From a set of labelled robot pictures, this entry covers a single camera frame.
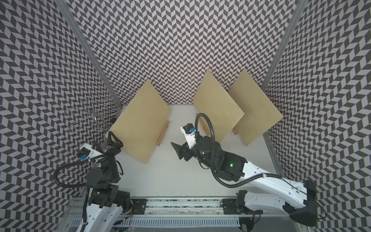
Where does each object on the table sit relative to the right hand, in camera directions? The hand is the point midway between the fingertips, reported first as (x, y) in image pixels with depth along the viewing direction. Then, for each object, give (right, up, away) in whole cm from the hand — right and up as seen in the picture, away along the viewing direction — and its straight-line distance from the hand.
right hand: (180, 140), depth 62 cm
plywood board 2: (+19, +20, +29) cm, 40 cm away
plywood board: (-24, +5, +15) cm, 29 cm away
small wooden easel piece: (-16, -5, +29) cm, 34 cm away
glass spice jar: (-49, +8, +34) cm, 60 cm away
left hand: (-35, +1, +4) cm, 35 cm away
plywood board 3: (+40, +12, +10) cm, 43 cm away
